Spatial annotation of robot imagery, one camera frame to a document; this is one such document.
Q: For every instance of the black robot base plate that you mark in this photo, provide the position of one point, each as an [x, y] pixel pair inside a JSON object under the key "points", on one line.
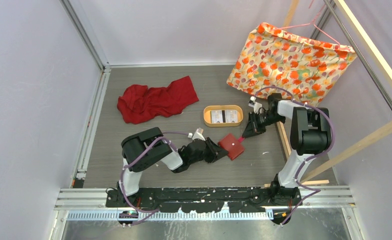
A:
{"points": [[252, 199]]}

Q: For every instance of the red card holder wallet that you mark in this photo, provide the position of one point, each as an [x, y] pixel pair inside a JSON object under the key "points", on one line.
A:
{"points": [[232, 145]]}

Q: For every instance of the yellow oval tray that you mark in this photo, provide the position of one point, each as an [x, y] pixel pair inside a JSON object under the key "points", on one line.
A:
{"points": [[207, 115]]}

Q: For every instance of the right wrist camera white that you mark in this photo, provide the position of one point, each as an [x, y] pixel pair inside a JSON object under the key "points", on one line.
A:
{"points": [[255, 105]]}

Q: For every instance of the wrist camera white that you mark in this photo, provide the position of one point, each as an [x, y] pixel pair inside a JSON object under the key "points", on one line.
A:
{"points": [[198, 134], [255, 105]]}

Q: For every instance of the silver chip card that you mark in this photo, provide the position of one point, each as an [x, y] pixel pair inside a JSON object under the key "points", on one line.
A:
{"points": [[231, 116]]}

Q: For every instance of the aluminium frame rail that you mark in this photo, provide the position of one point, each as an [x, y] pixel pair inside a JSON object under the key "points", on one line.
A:
{"points": [[88, 204]]}

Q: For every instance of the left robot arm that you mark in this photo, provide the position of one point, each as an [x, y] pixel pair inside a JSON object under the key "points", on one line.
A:
{"points": [[149, 147]]}

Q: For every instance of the red cloth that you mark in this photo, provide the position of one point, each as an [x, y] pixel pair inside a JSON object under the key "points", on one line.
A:
{"points": [[140, 103]]}

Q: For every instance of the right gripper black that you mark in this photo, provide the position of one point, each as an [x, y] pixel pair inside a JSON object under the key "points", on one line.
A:
{"points": [[253, 127]]}

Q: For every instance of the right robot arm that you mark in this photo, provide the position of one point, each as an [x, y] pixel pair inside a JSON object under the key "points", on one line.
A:
{"points": [[310, 135]]}

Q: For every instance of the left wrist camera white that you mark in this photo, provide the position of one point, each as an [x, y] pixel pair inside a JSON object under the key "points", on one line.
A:
{"points": [[198, 134]]}

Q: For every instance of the wooden frame rack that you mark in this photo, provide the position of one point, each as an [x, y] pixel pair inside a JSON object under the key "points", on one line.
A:
{"points": [[357, 108]]}

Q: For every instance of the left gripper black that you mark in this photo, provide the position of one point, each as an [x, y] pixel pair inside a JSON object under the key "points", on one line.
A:
{"points": [[216, 152]]}

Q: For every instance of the white numbered card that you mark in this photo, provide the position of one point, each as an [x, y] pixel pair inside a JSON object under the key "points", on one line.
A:
{"points": [[217, 116]]}

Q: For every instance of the pink clothes hanger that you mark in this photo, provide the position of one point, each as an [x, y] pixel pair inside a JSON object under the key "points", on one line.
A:
{"points": [[315, 22]]}

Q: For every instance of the floral fabric bag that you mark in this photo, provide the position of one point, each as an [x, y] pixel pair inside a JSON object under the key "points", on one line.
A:
{"points": [[273, 60]]}

